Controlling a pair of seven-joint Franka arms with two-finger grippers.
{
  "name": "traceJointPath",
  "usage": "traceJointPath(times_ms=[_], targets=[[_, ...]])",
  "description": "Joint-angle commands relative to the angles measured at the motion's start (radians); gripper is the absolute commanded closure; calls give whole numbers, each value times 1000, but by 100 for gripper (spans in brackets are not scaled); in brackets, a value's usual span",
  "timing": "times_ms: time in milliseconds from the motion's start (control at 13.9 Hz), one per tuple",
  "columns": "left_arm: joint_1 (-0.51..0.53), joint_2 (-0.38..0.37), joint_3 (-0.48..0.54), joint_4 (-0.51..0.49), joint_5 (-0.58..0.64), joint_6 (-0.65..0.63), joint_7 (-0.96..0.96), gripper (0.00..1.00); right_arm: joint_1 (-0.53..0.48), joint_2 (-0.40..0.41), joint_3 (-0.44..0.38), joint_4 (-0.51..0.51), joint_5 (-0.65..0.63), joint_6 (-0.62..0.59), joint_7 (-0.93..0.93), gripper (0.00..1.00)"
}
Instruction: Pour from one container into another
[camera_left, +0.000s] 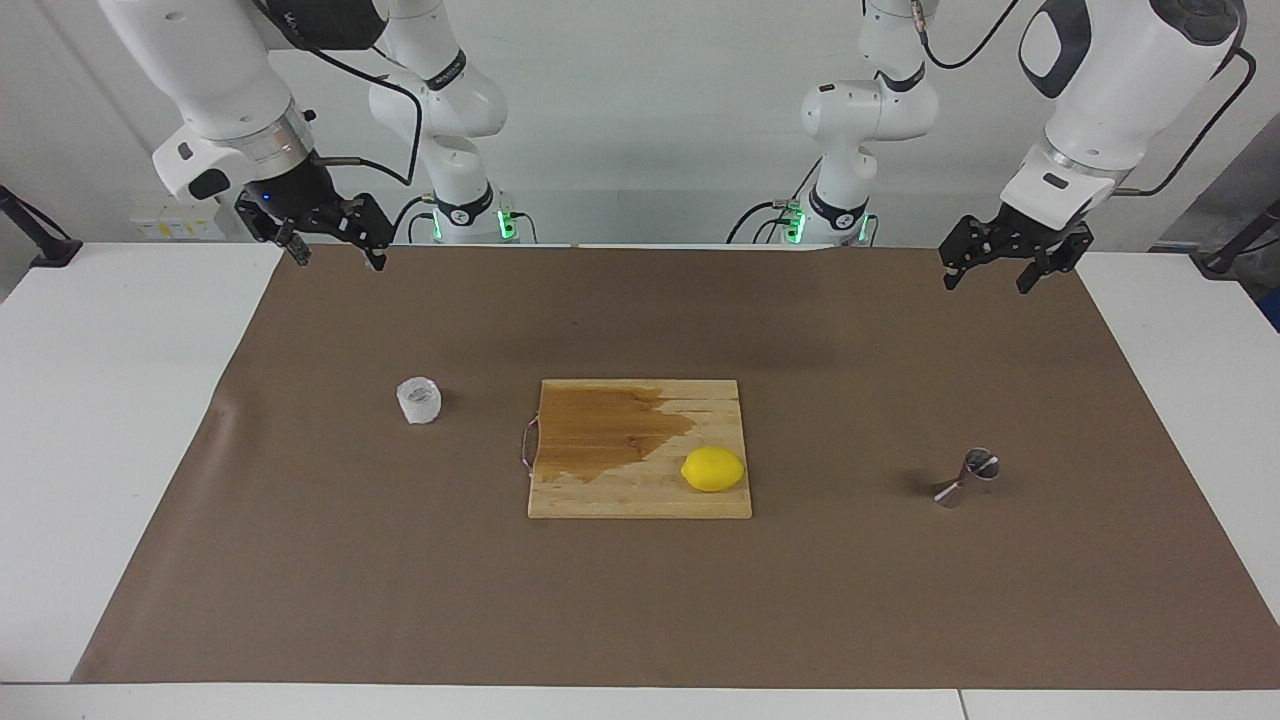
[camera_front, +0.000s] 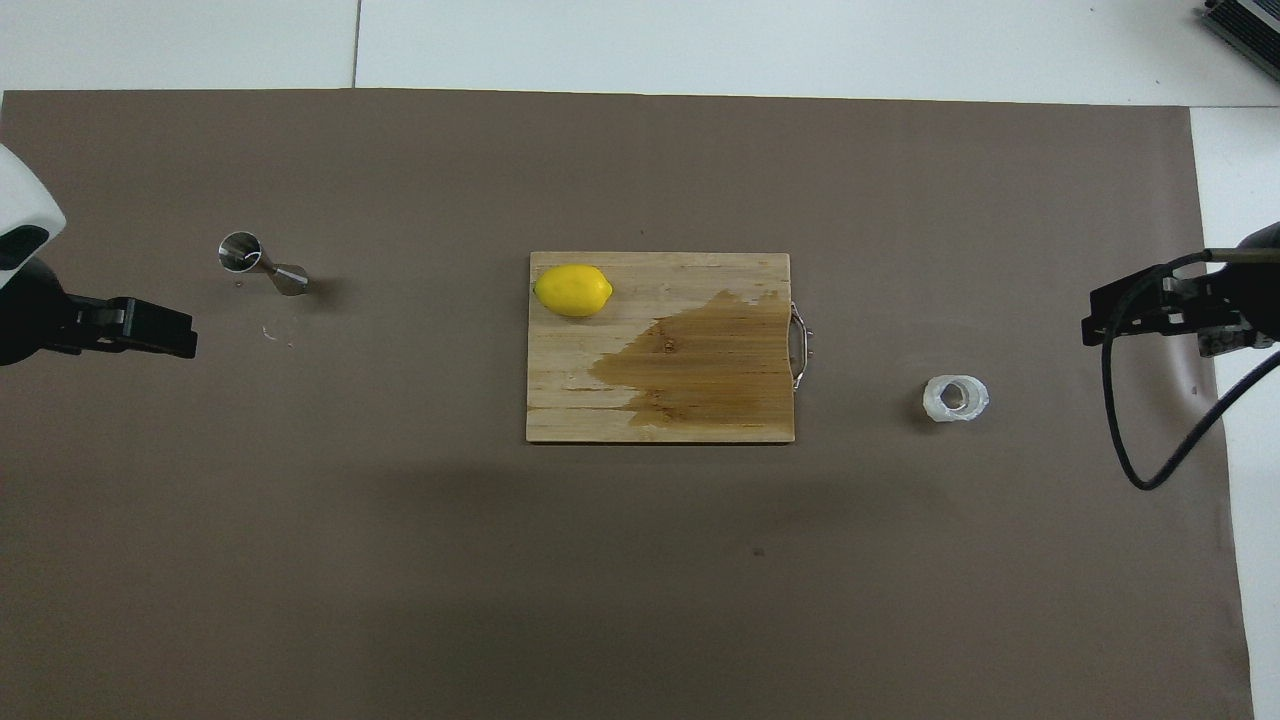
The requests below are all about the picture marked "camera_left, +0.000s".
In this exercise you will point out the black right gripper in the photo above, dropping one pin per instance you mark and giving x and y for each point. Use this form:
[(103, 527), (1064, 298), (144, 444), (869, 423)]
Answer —
[(295, 195)]

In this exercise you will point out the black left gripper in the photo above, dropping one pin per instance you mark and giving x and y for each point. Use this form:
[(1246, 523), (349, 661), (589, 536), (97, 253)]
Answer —
[(1020, 232)]

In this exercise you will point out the clear plastic cup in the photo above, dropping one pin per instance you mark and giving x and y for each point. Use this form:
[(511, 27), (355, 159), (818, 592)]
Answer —
[(419, 400)]

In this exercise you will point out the steel cocktail jigger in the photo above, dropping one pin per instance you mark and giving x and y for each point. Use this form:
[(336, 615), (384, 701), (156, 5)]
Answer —
[(978, 468)]

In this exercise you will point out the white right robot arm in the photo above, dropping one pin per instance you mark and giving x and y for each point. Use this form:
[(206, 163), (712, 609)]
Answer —
[(220, 70)]

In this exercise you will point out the black clamp stand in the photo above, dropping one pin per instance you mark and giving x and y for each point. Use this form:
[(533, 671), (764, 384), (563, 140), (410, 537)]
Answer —
[(55, 252), (1220, 265)]

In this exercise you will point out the blue object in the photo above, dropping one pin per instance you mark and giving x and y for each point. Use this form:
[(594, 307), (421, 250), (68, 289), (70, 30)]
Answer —
[(1273, 310)]

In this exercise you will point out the brown paper table mat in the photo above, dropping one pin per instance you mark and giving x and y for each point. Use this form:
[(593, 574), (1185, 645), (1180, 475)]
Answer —
[(400, 580)]

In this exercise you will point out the yellow lemon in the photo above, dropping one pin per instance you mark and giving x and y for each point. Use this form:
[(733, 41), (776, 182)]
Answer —
[(713, 470)]

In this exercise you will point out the wooden cutting board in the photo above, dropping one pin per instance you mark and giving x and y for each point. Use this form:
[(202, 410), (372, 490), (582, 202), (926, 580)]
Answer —
[(640, 490)]

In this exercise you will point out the white wall power outlet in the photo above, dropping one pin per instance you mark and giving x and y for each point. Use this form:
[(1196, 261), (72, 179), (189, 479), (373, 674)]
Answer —
[(175, 215)]

